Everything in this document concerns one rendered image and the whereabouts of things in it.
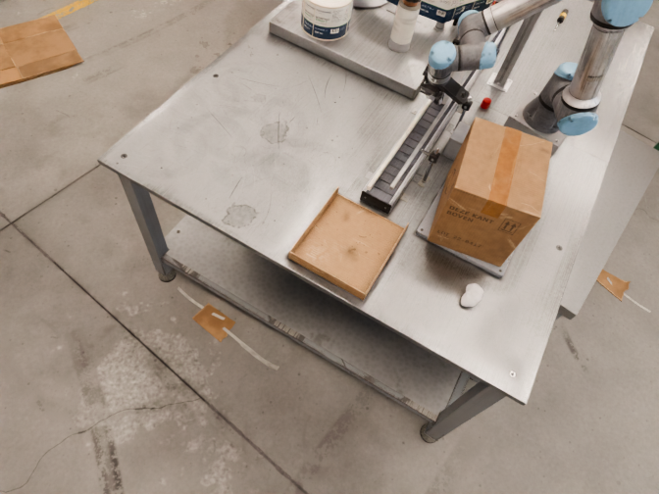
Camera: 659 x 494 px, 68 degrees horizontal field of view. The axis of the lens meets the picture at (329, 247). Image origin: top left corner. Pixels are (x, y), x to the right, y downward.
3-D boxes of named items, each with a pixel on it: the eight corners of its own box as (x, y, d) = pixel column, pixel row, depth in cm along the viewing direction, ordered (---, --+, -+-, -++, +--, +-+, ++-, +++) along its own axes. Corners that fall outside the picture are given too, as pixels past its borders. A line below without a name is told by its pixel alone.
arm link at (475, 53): (493, 27, 147) (455, 31, 148) (498, 52, 141) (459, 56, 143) (489, 50, 153) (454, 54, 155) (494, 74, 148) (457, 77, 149)
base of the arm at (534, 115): (528, 98, 189) (541, 77, 181) (564, 116, 187) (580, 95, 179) (518, 122, 181) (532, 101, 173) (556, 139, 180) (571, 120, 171)
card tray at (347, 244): (336, 193, 163) (337, 185, 160) (406, 229, 159) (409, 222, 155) (287, 258, 148) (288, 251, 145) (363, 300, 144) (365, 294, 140)
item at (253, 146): (380, -78, 267) (381, -82, 265) (651, 30, 239) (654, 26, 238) (98, 163, 162) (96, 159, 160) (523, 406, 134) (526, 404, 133)
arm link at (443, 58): (459, 62, 142) (430, 65, 143) (456, 78, 153) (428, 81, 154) (458, 36, 143) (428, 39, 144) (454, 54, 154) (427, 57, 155)
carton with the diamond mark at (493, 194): (447, 173, 171) (475, 116, 148) (514, 197, 168) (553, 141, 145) (427, 240, 155) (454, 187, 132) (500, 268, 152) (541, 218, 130)
